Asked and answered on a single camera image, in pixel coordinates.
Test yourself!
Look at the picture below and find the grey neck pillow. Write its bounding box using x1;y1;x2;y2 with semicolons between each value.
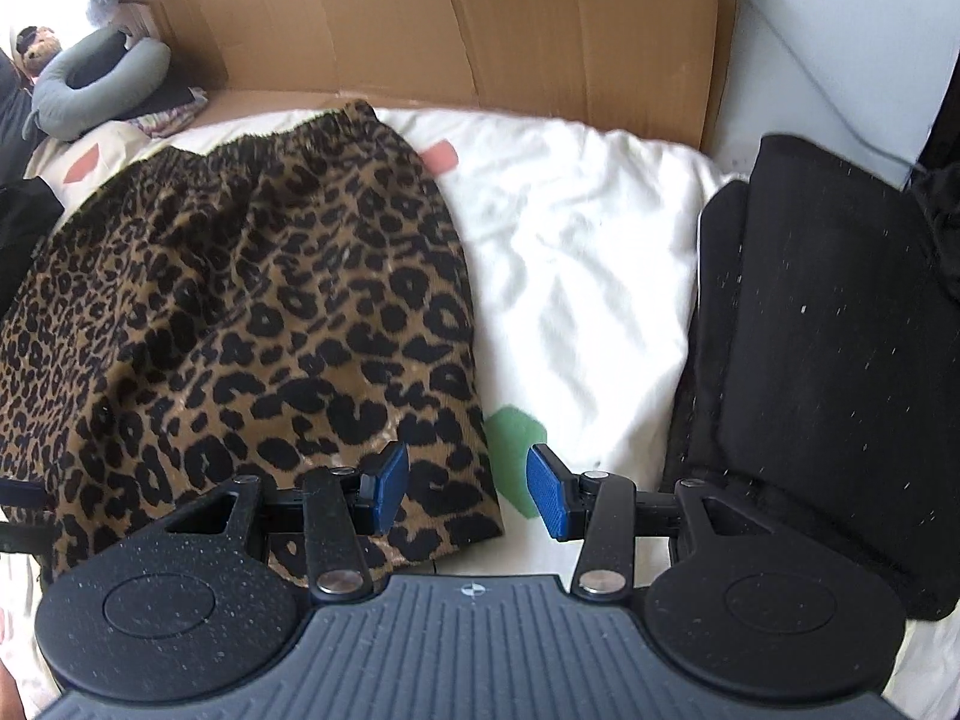
31;34;172;143

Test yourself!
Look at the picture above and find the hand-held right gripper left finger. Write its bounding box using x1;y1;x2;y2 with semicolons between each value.
161;441;411;605

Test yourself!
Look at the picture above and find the dark navy cloth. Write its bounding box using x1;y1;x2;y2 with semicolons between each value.
97;37;197;121

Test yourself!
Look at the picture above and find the flattened cardboard sheet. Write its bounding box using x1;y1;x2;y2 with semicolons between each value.
120;0;743;155

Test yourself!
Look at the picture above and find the black folded garment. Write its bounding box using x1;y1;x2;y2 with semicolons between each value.
664;133;960;623

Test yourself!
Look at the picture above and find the bear print bed sheet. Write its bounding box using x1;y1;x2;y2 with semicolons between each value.
0;94;960;720

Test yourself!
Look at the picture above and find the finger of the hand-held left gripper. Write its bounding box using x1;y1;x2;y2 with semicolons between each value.
0;476;46;511
0;521;53;556

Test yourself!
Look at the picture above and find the black cloth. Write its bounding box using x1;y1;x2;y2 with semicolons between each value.
0;176;65;308

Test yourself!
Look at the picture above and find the teddy bear plush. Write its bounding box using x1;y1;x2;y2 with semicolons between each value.
11;24;61;80

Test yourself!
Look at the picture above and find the small patterned cloth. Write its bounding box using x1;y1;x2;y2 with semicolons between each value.
139;86;209;137

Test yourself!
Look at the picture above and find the leopard print skirt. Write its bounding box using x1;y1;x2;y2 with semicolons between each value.
0;99;505;586

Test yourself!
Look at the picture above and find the small cardboard box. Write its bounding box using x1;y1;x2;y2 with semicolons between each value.
112;0;196;38

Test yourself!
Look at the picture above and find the dark grey pillow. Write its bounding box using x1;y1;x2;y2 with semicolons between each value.
0;52;38;188

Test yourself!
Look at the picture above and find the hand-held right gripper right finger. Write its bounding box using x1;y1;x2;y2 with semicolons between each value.
525;444;760;604

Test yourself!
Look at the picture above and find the black crumpled garment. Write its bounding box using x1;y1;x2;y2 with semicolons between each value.
911;165;960;256

